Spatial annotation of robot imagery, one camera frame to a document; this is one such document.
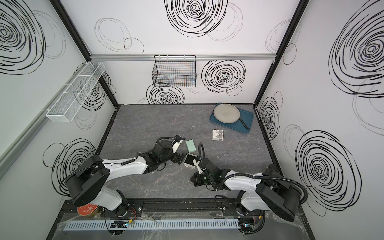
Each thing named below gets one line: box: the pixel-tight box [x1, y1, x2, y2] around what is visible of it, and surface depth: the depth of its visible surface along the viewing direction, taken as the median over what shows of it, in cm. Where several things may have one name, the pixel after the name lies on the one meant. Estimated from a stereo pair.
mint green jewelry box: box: [185, 139, 197, 153], surface depth 96 cm
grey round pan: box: [213, 103, 249, 130], surface depth 114 cm
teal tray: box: [209, 107, 254, 134], surface depth 111 cm
